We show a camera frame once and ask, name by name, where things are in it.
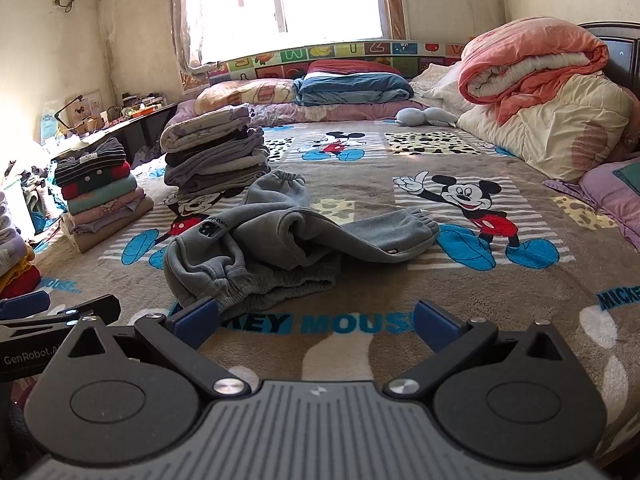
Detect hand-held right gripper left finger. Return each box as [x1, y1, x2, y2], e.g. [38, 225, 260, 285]
[65, 297, 253, 396]

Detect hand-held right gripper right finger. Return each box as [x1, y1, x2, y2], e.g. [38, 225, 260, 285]
[382, 299, 576, 396]

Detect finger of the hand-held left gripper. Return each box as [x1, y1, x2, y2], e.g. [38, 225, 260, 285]
[56, 296, 122, 322]
[0, 292, 52, 318]

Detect grey sweatpants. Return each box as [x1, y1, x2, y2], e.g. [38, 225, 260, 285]
[162, 170, 441, 311]

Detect stack of folded colourful clothes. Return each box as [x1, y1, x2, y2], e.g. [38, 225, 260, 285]
[52, 137, 156, 254]

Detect stack of folded grey clothes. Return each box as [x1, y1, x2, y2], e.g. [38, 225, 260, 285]
[160, 104, 272, 202]

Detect small pile of folded knitwear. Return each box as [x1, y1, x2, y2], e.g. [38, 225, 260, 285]
[0, 190, 43, 301]

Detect cartoon mouse printed blanket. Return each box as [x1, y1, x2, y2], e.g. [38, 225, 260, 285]
[35, 117, 640, 461]

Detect dark desk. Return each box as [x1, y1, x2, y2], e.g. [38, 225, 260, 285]
[50, 102, 179, 162]

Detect white framed picture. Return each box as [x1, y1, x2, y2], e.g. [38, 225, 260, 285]
[66, 90, 104, 127]

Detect light blue plush toy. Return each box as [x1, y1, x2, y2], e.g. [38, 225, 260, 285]
[395, 106, 459, 128]

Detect purple pillow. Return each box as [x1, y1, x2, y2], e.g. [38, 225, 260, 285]
[544, 156, 640, 257]

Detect cream quilt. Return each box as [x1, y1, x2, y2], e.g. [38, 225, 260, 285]
[457, 72, 637, 184]

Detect purple floral quilt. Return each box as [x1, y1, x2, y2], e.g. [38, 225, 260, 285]
[167, 97, 432, 134]

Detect yellow patterned pillow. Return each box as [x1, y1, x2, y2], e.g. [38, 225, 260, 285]
[194, 79, 299, 115]

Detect white crumpled cloth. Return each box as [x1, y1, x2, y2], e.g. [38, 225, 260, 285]
[410, 57, 481, 116]

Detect blue folded blanket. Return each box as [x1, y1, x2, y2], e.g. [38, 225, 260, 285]
[292, 71, 415, 107]

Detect red pillow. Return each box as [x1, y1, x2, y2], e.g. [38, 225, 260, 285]
[305, 59, 404, 77]

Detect pink folded quilt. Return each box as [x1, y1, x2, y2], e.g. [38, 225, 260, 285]
[459, 16, 612, 126]

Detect colourful alphabet foam mat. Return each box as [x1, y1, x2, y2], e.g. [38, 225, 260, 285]
[180, 39, 469, 92]

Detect sheer patterned curtain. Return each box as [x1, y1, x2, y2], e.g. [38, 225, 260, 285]
[170, 0, 224, 74]

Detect brown curtain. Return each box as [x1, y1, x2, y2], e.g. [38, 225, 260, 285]
[377, 0, 409, 41]

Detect dark wooden headboard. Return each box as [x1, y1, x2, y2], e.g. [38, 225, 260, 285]
[577, 21, 640, 87]

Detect window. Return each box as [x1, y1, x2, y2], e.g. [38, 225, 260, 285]
[197, 0, 392, 62]

